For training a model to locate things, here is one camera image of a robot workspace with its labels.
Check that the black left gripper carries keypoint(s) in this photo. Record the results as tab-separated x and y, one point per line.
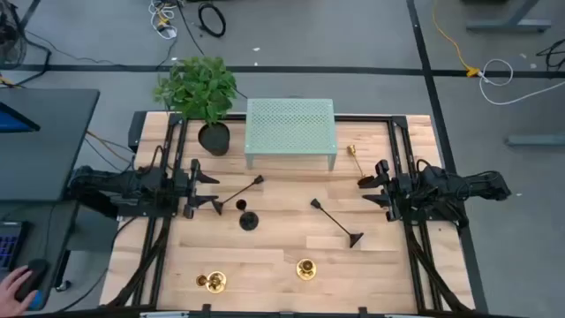
194	190

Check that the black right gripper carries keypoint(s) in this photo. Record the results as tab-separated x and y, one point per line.
390	194

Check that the black candlestick holder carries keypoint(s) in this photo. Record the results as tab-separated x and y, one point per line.
217	206
355	240
249	221

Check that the gold candlestick holder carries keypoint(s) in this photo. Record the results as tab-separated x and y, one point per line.
216	282
306	269
351	150

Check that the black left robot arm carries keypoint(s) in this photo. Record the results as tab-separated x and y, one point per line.
115	183

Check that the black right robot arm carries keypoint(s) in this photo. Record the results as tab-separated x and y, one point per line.
441	187

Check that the green plant in black pot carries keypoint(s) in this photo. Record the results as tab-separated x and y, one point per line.
198	88

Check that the green perforated metal shelf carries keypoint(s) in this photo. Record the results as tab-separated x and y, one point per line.
289	126

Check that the dark grey low desk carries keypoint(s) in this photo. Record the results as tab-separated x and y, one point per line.
48	238

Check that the grey desk foot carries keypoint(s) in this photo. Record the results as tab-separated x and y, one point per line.
534	140

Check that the black computer mouse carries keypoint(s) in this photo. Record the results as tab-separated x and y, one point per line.
34	270

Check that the blue-lit computer screen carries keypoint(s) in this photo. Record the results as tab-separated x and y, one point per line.
13	123

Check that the backlit computer keyboard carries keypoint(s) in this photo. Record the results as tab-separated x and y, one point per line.
9	247

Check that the grey desk leg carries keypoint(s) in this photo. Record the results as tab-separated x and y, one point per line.
507	25

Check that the person's hand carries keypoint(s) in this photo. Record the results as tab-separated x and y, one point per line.
11	291

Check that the black floor fan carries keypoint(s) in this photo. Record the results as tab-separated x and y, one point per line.
9	44

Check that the black aluminium table frame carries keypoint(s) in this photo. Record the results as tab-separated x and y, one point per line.
366	118

